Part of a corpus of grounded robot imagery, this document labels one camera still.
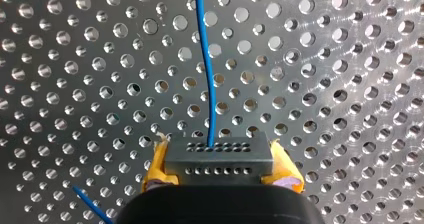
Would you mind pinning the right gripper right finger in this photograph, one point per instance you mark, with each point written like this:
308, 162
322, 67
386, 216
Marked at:
283, 172

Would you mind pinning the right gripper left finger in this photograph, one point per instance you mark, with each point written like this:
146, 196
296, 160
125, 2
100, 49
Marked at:
157, 170

